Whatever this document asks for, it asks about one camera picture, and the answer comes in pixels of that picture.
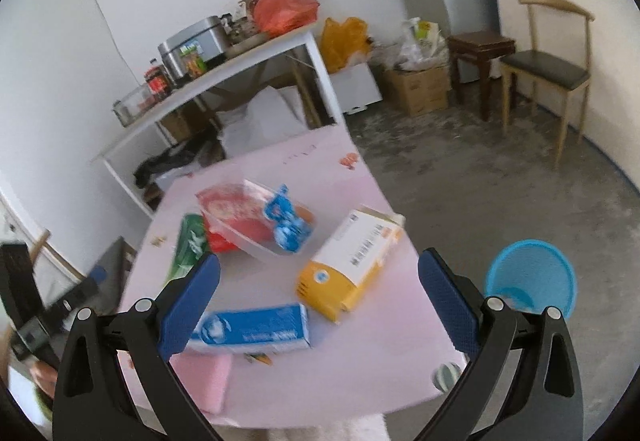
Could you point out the red snack packet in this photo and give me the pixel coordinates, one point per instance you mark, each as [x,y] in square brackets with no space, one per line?
[227,216]

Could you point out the clear glass container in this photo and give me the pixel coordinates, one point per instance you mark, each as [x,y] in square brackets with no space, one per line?
[132,105]

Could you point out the blue and white toothpaste box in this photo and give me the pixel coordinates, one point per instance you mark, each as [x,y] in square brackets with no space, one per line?
[255,331]

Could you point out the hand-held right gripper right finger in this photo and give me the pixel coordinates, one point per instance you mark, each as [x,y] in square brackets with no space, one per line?
[449,308]

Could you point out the red-labelled jar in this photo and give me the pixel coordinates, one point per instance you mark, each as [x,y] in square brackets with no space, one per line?
[157,81]

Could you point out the wooden chair with dark seat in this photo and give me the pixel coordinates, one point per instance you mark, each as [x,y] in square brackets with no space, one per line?
[547,66]

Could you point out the brown cardboard box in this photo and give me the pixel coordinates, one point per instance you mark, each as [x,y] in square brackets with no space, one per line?
[417,88]

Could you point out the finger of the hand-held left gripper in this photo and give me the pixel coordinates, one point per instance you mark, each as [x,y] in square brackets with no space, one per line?
[75,298]

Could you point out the dark wooden stool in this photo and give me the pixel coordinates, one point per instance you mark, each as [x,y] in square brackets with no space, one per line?
[480,56]

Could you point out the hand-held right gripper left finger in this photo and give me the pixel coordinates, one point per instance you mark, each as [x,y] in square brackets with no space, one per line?
[189,308]

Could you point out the white foam sheet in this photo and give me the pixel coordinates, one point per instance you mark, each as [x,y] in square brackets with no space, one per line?
[260,118]

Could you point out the silver rice cooker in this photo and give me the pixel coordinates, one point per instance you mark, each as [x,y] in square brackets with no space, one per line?
[192,48]

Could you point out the blue snack packet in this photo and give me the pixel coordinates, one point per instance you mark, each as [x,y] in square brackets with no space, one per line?
[287,221]

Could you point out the dark cloth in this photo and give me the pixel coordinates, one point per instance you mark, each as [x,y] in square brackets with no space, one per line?
[160,166]

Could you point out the pink folded cloth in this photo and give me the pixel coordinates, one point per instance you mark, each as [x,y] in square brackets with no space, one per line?
[205,378]

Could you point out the white plastic bags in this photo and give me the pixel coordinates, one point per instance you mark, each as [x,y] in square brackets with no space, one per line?
[420,43]

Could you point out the yellow plastic bag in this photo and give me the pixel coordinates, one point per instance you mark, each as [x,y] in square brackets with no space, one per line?
[342,41]

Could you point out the green plastic bottle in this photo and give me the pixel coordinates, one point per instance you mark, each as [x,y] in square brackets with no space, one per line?
[187,246]

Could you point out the yellow and white carton box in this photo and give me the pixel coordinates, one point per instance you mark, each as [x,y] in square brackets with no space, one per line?
[350,266]

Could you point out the white side table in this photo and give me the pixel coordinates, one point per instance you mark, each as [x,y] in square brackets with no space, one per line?
[225,68]

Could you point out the blue plastic bin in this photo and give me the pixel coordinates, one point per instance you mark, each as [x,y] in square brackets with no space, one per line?
[532,278]

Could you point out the clear red-printed plastic wrapper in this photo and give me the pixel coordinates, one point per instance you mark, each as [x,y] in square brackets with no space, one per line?
[250,241]

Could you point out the orange plastic bag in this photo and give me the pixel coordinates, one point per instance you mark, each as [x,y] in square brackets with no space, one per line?
[285,8]

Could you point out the person's left hand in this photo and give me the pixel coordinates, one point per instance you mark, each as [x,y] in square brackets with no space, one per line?
[42,376]

